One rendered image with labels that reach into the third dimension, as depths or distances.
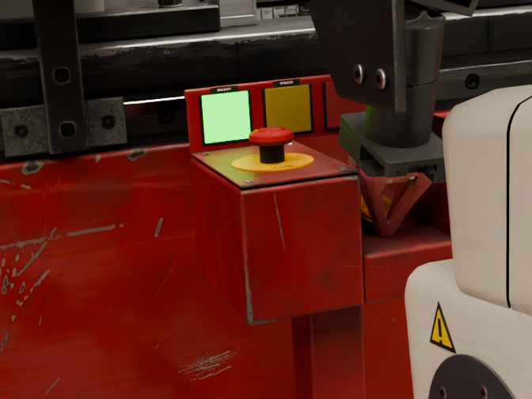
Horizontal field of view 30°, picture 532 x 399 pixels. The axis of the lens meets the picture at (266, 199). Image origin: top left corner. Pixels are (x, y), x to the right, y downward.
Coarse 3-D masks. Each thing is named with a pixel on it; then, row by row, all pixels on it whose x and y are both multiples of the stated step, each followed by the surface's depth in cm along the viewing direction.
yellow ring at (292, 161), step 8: (240, 160) 88; (248, 160) 88; (256, 160) 88; (288, 160) 87; (296, 160) 87; (304, 160) 86; (312, 160) 86; (240, 168) 85; (248, 168) 85; (256, 168) 84; (264, 168) 84; (272, 168) 84; (280, 168) 84; (288, 168) 84; (296, 168) 84
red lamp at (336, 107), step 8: (328, 88) 96; (328, 96) 96; (336, 96) 96; (328, 104) 96; (336, 104) 97; (344, 104) 97; (352, 104) 97; (360, 104) 98; (328, 112) 97; (336, 112) 97; (344, 112) 97; (328, 120) 97; (336, 120) 97
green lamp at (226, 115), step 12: (204, 96) 92; (216, 96) 93; (228, 96) 93; (240, 96) 93; (204, 108) 92; (216, 108) 93; (228, 108) 93; (240, 108) 94; (204, 120) 93; (216, 120) 93; (228, 120) 93; (240, 120) 94; (204, 132) 93; (216, 132) 93; (228, 132) 94; (240, 132) 94
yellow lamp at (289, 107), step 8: (272, 88) 94; (280, 88) 94; (288, 88) 95; (296, 88) 95; (304, 88) 95; (272, 96) 94; (280, 96) 95; (288, 96) 95; (296, 96) 95; (304, 96) 95; (272, 104) 95; (280, 104) 95; (288, 104) 95; (296, 104) 95; (304, 104) 96; (272, 112) 95; (280, 112) 95; (288, 112) 95; (296, 112) 96; (304, 112) 96; (272, 120) 95; (280, 120) 95; (288, 120) 95; (296, 120) 96; (304, 120) 96; (288, 128) 96; (296, 128) 96; (304, 128) 96
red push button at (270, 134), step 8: (264, 128) 87; (272, 128) 86; (280, 128) 86; (256, 136) 85; (264, 136) 85; (272, 136) 85; (280, 136) 85; (288, 136) 85; (256, 144) 85; (264, 144) 85; (272, 144) 85; (280, 144) 85; (264, 152) 86; (272, 152) 86; (280, 152) 86; (264, 160) 86; (272, 160) 86; (280, 160) 86
